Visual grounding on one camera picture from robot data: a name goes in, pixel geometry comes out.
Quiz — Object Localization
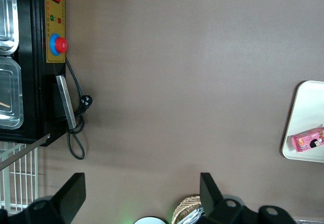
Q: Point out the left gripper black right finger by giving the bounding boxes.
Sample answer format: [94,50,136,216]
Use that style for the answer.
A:
[199,172,297,224]

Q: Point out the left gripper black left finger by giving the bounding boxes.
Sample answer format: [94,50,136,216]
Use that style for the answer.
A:
[0,172,86,224]

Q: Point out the aluminium foil tray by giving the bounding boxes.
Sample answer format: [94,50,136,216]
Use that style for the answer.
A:
[180,205,205,224]

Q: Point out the beige plastic serving tray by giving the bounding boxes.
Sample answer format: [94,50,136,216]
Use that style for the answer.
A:
[281,80,324,163]

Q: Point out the light tan wicker basket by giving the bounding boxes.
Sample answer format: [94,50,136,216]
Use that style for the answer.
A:
[171,195,203,224]

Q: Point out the silver lever bar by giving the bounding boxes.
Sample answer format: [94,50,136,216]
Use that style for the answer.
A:
[0,133,51,172]

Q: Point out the black sealing machine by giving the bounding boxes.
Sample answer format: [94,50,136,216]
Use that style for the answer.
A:
[0,0,67,148]

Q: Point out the pink cartoon snack pack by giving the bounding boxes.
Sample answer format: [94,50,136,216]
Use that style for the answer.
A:
[291,126,324,154]

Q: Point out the steel food container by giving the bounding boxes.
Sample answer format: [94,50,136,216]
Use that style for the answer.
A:
[0,56,24,130]
[0,0,20,56]

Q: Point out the red emergency stop button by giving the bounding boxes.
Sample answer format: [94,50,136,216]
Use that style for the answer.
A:
[49,33,69,57]

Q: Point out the yellow control panel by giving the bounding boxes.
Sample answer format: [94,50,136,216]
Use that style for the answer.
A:
[44,0,67,64]

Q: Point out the white wire basket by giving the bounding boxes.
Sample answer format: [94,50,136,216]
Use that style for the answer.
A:
[0,142,39,212]

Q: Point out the silver machine handle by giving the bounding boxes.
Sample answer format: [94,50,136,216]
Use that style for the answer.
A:
[55,74,77,130]

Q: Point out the black power cable with plug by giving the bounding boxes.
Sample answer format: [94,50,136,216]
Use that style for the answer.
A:
[65,57,94,161]

